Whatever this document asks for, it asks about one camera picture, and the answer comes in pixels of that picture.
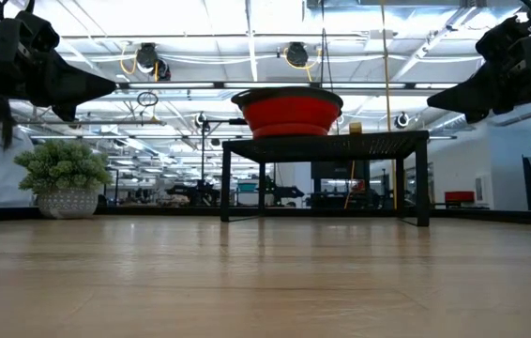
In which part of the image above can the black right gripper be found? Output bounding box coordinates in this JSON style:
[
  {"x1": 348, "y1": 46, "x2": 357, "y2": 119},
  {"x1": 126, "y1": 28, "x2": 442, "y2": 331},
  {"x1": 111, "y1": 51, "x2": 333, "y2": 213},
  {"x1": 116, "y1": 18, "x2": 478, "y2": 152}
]
[{"x1": 427, "y1": 16, "x2": 531, "y2": 125}]

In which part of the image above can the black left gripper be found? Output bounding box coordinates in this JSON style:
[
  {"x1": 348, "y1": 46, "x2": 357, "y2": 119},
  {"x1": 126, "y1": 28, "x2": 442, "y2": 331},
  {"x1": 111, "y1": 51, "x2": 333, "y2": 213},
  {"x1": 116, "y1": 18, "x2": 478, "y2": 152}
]
[{"x1": 0, "y1": 0, "x2": 117, "y2": 122}]

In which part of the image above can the red grey collapsible colander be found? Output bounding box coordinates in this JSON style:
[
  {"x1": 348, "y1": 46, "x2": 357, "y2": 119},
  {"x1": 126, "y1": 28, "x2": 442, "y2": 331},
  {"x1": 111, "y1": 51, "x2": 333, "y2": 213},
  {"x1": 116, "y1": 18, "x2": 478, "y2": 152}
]
[{"x1": 231, "y1": 85, "x2": 344, "y2": 139}]

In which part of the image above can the green plant in white pot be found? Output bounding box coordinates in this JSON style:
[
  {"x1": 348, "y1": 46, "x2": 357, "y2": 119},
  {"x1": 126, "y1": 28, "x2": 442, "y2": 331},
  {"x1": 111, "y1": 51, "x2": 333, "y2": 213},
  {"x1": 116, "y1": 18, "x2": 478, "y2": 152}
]
[{"x1": 13, "y1": 139, "x2": 114, "y2": 220}]

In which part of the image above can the red box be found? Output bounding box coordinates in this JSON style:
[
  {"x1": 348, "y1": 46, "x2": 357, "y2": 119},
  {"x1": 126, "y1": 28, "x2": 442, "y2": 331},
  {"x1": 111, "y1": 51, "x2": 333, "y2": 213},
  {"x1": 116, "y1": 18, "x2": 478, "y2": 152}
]
[{"x1": 443, "y1": 190, "x2": 477, "y2": 204}]

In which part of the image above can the black perforated metal stand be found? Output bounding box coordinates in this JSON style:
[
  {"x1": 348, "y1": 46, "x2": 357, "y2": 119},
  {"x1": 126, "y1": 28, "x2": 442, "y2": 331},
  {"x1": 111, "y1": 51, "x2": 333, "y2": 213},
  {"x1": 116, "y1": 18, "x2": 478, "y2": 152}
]
[{"x1": 220, "y1": 130, "x2": 431, "y2": 227}]

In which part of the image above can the black hanging cable ring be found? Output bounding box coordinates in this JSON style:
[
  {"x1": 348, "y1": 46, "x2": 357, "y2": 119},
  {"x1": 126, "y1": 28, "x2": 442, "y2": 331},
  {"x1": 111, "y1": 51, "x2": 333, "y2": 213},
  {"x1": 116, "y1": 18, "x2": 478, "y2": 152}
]
[{"x1": 136, "y1": 90, "x2": 159, "y2": 108}]

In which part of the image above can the black ceiling cable reel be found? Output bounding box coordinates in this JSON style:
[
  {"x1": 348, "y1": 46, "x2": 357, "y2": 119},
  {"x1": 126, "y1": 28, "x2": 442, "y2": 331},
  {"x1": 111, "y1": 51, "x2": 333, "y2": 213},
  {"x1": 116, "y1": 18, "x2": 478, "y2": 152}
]
[
  {"x1": 119, "y1": 41, "x2": 173, "y2": 82},
  {"x1": 283, "y1": 40, "x2": 319, "y2": 70}
]

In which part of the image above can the black aluminium table frame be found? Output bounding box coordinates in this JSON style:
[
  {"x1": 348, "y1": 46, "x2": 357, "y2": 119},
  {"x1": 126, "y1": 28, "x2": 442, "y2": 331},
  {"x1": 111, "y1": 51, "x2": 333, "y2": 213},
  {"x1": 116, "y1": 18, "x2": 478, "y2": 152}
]
[{"x1": 0, "y1": 204, "x2": 531, "y2": 227}]

